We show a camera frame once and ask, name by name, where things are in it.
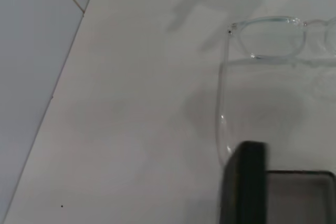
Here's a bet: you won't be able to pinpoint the black glasses case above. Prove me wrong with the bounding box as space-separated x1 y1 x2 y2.
218 141 336 224

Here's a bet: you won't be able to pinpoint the clear white glasses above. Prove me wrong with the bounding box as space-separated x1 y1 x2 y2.
215 16 336 167

